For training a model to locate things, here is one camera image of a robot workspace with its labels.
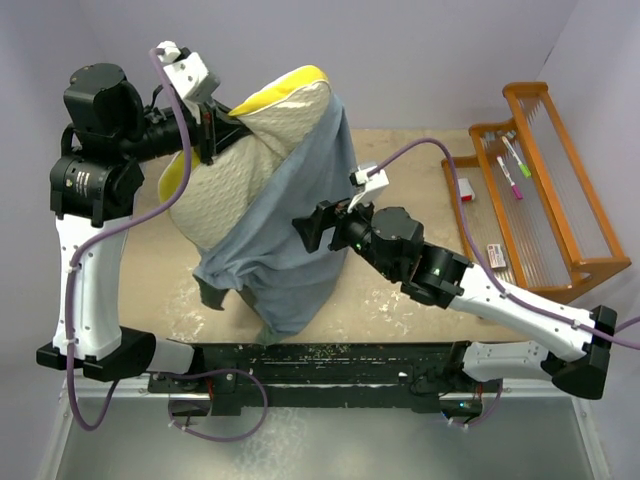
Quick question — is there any white quilted pillow yellow stripe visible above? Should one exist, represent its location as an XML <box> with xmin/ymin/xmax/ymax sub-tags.
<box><xmin>169</xmin><ymin>65</ymin><xmax>331</xmax><ymax>250</ymax></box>

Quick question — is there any patchwork green beige pillowcase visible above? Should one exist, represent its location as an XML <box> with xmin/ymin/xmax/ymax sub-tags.
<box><xmin>193</xmin><ymin>94</ymin><xmax>355</xmax><ymax>338</ymax></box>

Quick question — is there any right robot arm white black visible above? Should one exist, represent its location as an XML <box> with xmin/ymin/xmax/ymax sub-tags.
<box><xmin>292</xmin><ymin>200</ymin><xmax>617</xmax><ymax>400</ymax></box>

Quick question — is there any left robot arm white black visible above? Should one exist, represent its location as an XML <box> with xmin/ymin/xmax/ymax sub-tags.
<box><xmin>36</xmin><ymin>55</ymin><xmax>247</xmax><ymax>382</ymax></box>

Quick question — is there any white red small box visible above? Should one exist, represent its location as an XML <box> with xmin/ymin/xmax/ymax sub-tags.
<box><xmin>457</xmin><ymin>178</ymin><xmax>475</xmax><ymax>202</ymax></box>

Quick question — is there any pink capped marker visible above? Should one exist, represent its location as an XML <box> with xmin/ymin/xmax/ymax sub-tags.
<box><xmin>496</xmin><ymin>155</ymin><xmax>523</xmax><ymax>200</ymax></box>

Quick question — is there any orange wooden tiered rack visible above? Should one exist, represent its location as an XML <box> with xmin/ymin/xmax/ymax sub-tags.
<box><xmin>442</xmin><ymin>82</ymin><xmax>631</xmax><ymax>308</ymax></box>

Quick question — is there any green capped marker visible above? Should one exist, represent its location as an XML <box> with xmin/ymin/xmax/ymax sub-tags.
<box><xmin>501</xmin><ymin>135</ymin><xmax>532</xmax><ymax>178</ymax></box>

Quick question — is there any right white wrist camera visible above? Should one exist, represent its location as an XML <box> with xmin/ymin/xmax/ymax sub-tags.
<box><xmin>348</xmin><ymin>163</ymin><xmax>389</xmax><ymax>213</ymax></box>

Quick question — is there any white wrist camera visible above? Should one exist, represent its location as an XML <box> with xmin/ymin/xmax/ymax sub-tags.
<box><xmin>156</xmin><ymin>41</ymin><xmax>220</xmax><ymax>103</ymax></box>
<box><xmin>348</xmin><ymin>163</ymin><xmax>389</xmax><ymax>213</ymax></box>

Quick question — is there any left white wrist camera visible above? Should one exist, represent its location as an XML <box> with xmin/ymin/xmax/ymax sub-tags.
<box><xmin>156</xmin><ymin>41</ymin><xmax>220</xmax><ymax>103</ymax></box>

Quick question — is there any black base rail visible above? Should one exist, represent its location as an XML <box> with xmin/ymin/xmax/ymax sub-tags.
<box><xmin>148</xmin><ymin>342</ymin><xmax>500</xmax><ymax>418</ymax></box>

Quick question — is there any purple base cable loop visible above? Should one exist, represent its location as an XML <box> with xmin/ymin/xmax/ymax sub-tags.
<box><xmin>167</xmin><ymin>370</ymin><xmax>270</xmax><ymax>444</ymax></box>

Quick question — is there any aluminium frame rail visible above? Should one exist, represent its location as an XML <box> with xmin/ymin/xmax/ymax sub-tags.
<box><xmin>501</xmin><ymin>379</ymin><xmax>612</xmax><ymax>479</ymax></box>

